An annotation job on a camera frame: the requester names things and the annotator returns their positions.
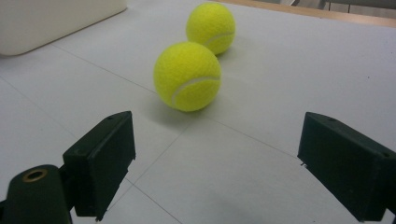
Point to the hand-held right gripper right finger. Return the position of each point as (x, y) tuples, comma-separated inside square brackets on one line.
[(345, 168)]

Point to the yellow tennis ball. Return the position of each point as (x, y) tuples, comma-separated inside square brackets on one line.
[(186, 77), (210, 26)]

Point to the cream plastic bin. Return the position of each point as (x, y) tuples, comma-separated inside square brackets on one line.
[(46, 21)]

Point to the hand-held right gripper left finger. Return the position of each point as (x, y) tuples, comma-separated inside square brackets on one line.
[(102, 161)]

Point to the white foam board cover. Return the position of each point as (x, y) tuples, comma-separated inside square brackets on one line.
[(249, 174)]

